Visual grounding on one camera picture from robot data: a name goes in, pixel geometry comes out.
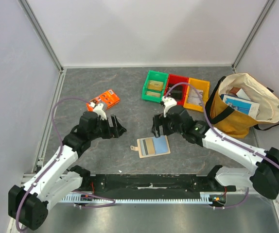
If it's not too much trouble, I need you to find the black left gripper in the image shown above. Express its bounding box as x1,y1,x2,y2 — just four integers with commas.
89,115,126,140

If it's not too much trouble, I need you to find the beige card holder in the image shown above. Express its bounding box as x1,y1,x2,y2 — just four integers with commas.
130,135,171,158

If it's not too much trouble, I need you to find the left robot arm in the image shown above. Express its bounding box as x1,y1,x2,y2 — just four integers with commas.
8,112,127,232

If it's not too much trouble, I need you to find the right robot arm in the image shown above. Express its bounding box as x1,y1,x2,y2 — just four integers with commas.
152,105,279,200

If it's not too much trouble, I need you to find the gold card in green bin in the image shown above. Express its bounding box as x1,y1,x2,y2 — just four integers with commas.
147,80,164,91

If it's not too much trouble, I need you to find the black card in red bin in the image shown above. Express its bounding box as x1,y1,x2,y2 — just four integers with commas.
171,85,183,93

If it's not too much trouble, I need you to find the white vip card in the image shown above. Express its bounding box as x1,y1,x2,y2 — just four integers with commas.
189,89,203,97
187,96,202,106

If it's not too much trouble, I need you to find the green plastic bin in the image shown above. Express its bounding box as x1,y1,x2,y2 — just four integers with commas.
141,70,169,103

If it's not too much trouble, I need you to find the orange snack box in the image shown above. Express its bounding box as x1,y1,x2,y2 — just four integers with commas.
86,89,120,111

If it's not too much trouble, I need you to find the red plastic bin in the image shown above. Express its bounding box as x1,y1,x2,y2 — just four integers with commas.
164,74,189,106

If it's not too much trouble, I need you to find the yellow plastic bin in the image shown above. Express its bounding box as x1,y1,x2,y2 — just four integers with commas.
183,78,210,112

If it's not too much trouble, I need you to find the yellow canvas tote bag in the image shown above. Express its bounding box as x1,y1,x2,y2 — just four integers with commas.
205,73,279,138

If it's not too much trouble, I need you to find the brown box in bag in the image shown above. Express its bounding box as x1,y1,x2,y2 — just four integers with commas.
228,87,241,96

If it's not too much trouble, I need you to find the blue white box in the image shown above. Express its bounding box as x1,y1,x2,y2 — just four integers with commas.
220,94,260,119

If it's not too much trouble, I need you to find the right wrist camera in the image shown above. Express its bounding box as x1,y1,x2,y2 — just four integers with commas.
161,96,177,117

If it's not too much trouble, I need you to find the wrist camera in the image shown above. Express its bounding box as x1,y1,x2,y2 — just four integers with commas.
89,102,107,120
161,96,177,117

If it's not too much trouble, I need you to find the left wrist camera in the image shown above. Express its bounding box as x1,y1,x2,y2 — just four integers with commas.
89,102,107,120

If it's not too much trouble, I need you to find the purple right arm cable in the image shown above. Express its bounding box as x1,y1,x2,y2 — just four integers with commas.
165,82,279,210

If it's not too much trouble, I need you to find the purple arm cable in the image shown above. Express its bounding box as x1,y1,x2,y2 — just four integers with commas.
15,97,116,231
165,82,279,210

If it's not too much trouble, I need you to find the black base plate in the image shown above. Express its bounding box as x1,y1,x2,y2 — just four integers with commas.
77,174,236,199

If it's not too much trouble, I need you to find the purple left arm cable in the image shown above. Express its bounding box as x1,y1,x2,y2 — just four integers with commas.
15,97,116,231

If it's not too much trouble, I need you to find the white slotted cable duct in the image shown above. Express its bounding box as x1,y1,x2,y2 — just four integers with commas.
60,193,212,204

